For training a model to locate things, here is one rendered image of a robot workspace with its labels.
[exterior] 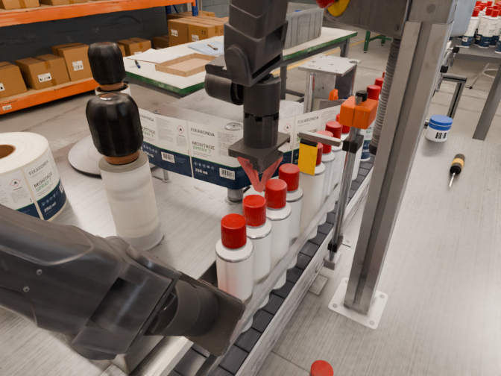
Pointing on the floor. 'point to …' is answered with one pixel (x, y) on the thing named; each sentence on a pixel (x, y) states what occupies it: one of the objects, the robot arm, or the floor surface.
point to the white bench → (142, 77)
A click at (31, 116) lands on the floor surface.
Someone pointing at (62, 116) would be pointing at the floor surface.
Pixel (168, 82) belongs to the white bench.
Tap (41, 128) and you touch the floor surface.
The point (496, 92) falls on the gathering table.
